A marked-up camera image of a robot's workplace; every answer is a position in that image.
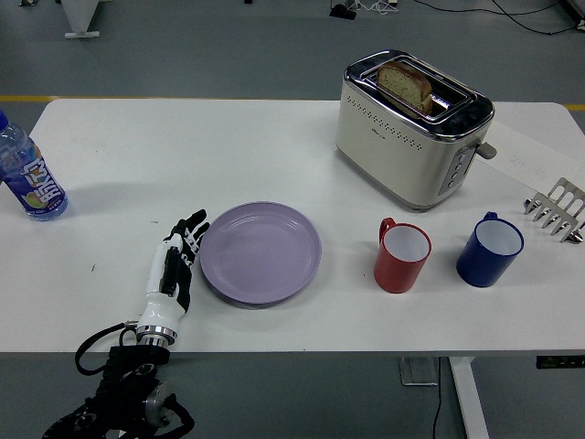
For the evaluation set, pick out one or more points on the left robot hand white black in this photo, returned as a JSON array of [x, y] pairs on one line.
[[160, 311]]

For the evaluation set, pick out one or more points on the purple round plate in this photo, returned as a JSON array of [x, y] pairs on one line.
[[260, 253]]

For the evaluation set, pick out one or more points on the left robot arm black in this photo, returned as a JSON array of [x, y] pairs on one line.
[[132, 370]]

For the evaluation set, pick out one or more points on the blue drink bottle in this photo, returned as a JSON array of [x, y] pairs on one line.
[[29, 174]]

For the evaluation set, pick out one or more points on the red mug white inside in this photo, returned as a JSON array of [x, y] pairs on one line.
[[395, 274]]

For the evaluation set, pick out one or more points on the grey box under table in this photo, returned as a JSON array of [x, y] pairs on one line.
[[418, 371]]

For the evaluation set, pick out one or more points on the cream and chrome toaster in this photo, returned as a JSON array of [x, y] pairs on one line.
[[388, 160]]

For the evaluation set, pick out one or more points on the white stand base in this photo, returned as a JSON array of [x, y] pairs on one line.
[[80, 18]]

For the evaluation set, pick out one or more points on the blue mug white inside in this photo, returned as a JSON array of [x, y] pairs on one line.
[[477, 267]]

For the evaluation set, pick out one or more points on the white table leg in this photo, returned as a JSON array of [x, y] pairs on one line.
[[468, 402]]

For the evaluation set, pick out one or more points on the brown bread slice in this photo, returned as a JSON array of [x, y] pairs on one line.
[[404, 84]]

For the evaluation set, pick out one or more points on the black device on floor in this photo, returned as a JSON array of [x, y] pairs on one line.
[[343, 11]]

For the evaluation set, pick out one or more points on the white paper sheet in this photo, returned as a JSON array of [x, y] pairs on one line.
[[530, 153]]

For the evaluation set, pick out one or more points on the black table control panel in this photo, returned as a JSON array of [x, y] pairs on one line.
[[560, 361]]

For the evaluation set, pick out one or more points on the silver metal toast rack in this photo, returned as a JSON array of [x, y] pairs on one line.
[[555, 208]]

